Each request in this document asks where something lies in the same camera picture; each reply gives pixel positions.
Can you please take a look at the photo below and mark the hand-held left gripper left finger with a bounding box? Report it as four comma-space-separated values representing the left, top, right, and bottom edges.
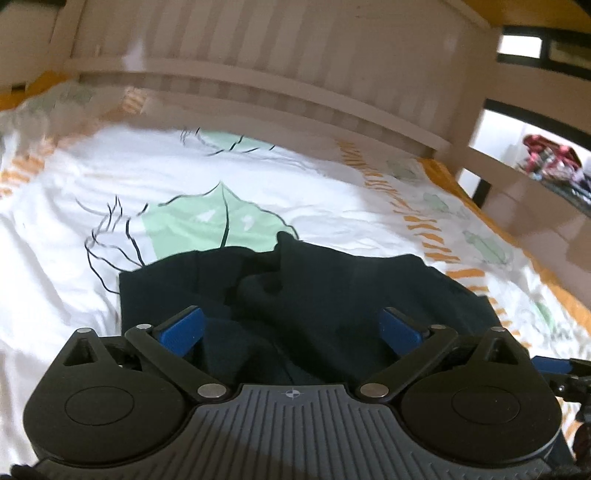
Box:
62, 305, 230, 402

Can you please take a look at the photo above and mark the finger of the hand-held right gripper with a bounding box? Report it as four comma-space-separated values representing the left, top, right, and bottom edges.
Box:
531, 355, 574, 374
551, 360, 591, 418

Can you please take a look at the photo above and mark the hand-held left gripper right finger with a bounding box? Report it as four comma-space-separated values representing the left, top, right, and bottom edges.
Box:
355, 306, 532, 401

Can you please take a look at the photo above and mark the black hooded zip jacket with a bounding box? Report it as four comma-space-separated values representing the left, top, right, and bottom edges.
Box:
117, 231, 532, 387

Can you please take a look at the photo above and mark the pile of colourful clothes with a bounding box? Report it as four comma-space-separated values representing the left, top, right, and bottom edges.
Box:
519, 134, 591, 197

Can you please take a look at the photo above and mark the white leaf-print duvet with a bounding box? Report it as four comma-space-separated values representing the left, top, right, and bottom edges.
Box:
0, 85, 591, 462

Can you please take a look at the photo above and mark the light wooden bed frame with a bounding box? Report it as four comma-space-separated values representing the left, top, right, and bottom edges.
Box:
0, 0, 591, 278

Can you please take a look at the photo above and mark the black window frame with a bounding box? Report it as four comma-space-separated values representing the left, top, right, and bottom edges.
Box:
496, 25, 591, 72

